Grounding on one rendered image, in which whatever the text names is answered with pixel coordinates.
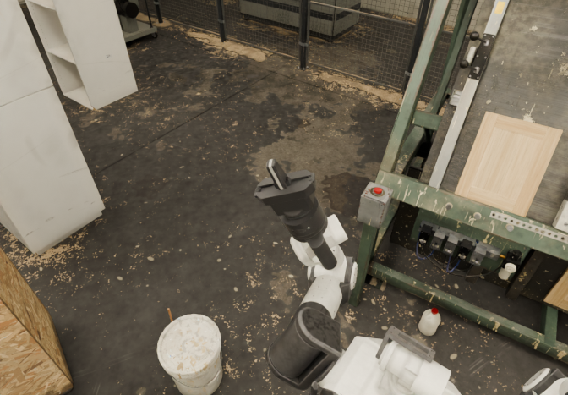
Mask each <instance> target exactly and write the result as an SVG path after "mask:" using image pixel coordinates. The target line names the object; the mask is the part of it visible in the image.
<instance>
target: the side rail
mask: <svg viewBox="0 0 568 395"><path fill-rule="evenodd" d="M452 1H453V0H435V3H434V7H433V10H432V13H431V15H430V18H429V22H428V25H427V28H426V31H425V33H424V36H423V40H422V43H421V46H420V48H419V51H418V55H417V58H416V61H415V64H414V66H413V69H412V73H411V76H410V79H409V81H408V84H407V88H406V91H405V94H404V97H403V99H402V102H401V106H400V109H399V112H398V114H397V117H396V121H395V124H394V127H393V130H392V132H391V135H390V139H389V142H388V145H387V147H386V150H385V154H384V157H383V160H382V163H381V165H380V170H383V171H386V172H388V173H391V172H394V171H395V169H396V164H397V162H398V159H399V156H400V154H401V149H402V147H403V144H404V142H405V139H406V137H407V132H408V130H409V127H410V124H411V121H412V116H413V114H414V111H415V109H416V107H417V104H418V100H419V97H420V95H421V92H422V89H423V86H424V83H425V80H426V78H427V75H428V72H429V68H430V65H431V63H432V60H433V57H434V54H435V51H436V48H437V46H438V43H439V40H440V36H441V33H442V30H443V29H444V26H445V22H446V19H447V16H448V13H449V11H450V8H451V4H452Z"/></svg>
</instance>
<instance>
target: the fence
mask: <svg viewBox="0 0 568 395"><path fill-rule="evenodd" d="M498 1H500V2H505V6H504V9H503V12H502V14H495V13H494V11H495V9H496V6H497V4H498ZM509 1H510V0H496V2H495V4H494V8H493V11H492V13H491V15H490V18H489V22H488V24H487V27H486V29H485V32H484V33H487V34H492V35H495V37H496V35H497V32H498V30H499V27H500V24H501V21H502V19H503V17H504V14H505V11H506V8H507V5H508V3H509ZM478 82H479V80H474V79H470V78H468V77H467V82H466V84H465V86H464V89H463V92H462V94H461V98H460V101H459V102H458V105H457V108H456V111H455V114H454V117H453V119H452V121H451V125H450V127H449V130H448V133H447V135H446V137H445V141H444V144H443V146H442V149H441V151H440V155H439V158H438V160H437V162H436V165H435V167H434V171H433V174H432V176H431V179H430V181H429V186H431V187H434V188H436V189H438V188H439V187H440V184H441V181H442V178H443V177H444V174H445V170H446V168H447V165H448V163H449V160H450V158H451V154H452V152H453V150H454V147H455V144H456V141H457V138H458V136H459V134H460V131H461V129H462V125H463V123H464V120H465V117H466V116H467V111H468V109H469V107H470V104H471V102H472V98H473V96H474V93H475V90H476V89H477V86H478Z"/></svg>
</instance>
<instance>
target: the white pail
mask: <svg viewBox="0 0 568 395"><path fill-rule="evenodd" d="M167 310H168V313H169V316H170V319H171V323H170V324H169V325H168V326H167V327H166V328H165V329H164V331H163V333H162V334H161V335H160V339H159V341H158V344H157V354H158V359H159V360H160V363H161V365H162V367H163V368H164V370H165V371H166V372H167V373H168V374H169V375H171V377H172V379H173V380H174V382H175V383H176V385H177V388H178V390H179V391H180V393H182V395H211V394H212V393H213V392H214V391H215V390H216V389H217V388H218V387H219V385H220V383H221V378H222V366H221V363H222V354H221V355H220V352H221V334H220V332H219V329H218V327H217V325H216V324H215V322H213V320H211V319H210V318H209V317H207V316H204V315H196V314H192V315H185V316H182V317H179V318H177V319H176V320H175V321H174V320H173V319H172V315H171V311H170V309H169V308H168V309H167Z"/></svg>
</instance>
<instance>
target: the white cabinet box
mask: <svg viewBox="0 0 568 395"><path fill-rule="evenodd" d="M25 2H26V5H27V7H28V9H29V11H30V15H31V17H32V19H33V21H34V24H35V27H36V29H37V31H38V34H39V36H40V38H41V42H42V44H43V46H44V48H45V50H46V54H47V56H48V58H49V61H50V63H51V65H52V68H53V71H54V73H55V75H56V77H57V81H58V83H59V85H60V87H61V90H62V92H63V94H64V95H65V96H67V97H69V98H70V99H72V100H74V101H76V102H78V103H80V104H82V105H83V106H85V107H88V108H89V109H91V110H97V109H99V108H101V107H104V106H106V105H108V104H110V103H112V102H114V101H117V100H119V99H121V98H123V97H125V96H128V95H130V94H132V93H134V92H136V91H138V88H137V85H136V82H135V78H134V73H133V70H132V66H131V63H130V60H129V56H128V51H127V48H126V44H125V41H124V38H123V32H122V29H121V25H120V22H119V19H118V16H117V10H116V7H115V3H114V0H25Z"/></svg>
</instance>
